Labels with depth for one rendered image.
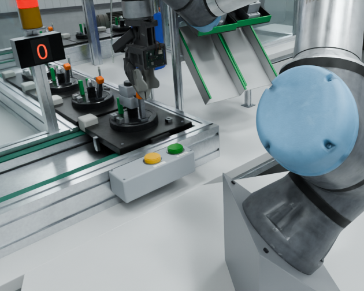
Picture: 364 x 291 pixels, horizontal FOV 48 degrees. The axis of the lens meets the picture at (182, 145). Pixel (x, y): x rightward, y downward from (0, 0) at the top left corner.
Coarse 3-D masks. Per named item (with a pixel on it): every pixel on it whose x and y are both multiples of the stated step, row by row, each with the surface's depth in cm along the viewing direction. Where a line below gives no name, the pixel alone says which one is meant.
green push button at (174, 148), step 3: (171, 144) 103; (174, 144) 103; (177, 144) 102; (180, 144) 102; (168, 147) 101; (171, 147) 101; (174, 147) 101; (177, 147) 101; (180, 147) 101; (168, 150) 101; (171, 150) 100; (174, 150) 100; (177, 150) 100; (180, 150) 100; (171, 153) 100; (174, 153) 100; (177, 153) 100
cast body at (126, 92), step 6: (120, 84) 113; (126, 84) 111; (120, 90) 113; (126, 90) 111; (132, 90) 112; (120, 96) 114; (126, 96) 112; (132, 96) 112; (120, 102) 116; (126, 102) 113; (132, 102) 111; (132, 108) 112
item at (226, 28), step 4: (180, 16) 120; (228, 16) 120; (184, 20) 118; (228, 20) 121; (232, 20) 119; (188, 24) 117; (224, 24) 120; (228, 24) 117; (232, 24) 117; (236, 24) 118; (192, 28) 115; (216, 28) 115; (220, 28) 116; (224, 28) 117; (228, 28) 117; (232, 28) 118; (196, 32) 114; (200, 32) 113; (204, 32) 114; (208, 32) 115; (212, 32) 115; (216, 32) 116; (220, 32) 117; (200, 36) 114
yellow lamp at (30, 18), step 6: (36, 6) 101; (24, 12) 99; (30, 12) 99; (36, 12) 100; (24, 18) 100; (30, 18) 100; (36, 18) 101; (24, 24) 101; (30, 24) 101; (36, 24) 101; (42, 24) 103
